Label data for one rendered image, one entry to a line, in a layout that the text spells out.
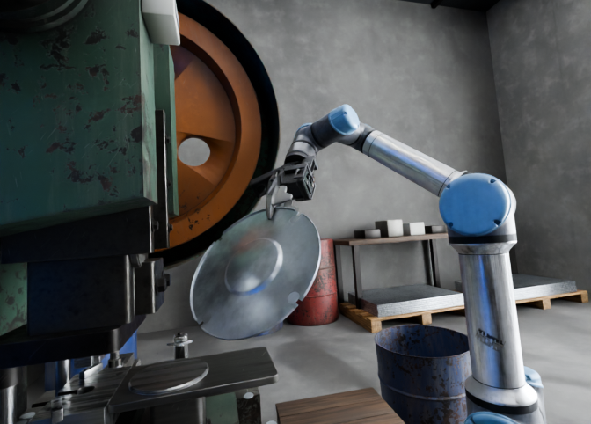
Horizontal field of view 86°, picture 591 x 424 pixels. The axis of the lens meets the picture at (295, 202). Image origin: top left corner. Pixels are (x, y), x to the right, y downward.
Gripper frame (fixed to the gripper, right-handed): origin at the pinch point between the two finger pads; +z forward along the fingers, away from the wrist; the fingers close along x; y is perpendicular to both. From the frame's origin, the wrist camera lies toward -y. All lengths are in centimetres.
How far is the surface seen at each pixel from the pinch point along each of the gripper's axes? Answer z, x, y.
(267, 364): 26.9, 10.0, 4.3
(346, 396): 4, 94, -5
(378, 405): 6, 92, 8
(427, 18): -530, 103, 53
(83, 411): 41.1, -4.3, -13.5
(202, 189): -15.9, 1.2, -27.8
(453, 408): -2, 110, 33
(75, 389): 38.3, -1.6, -21.7
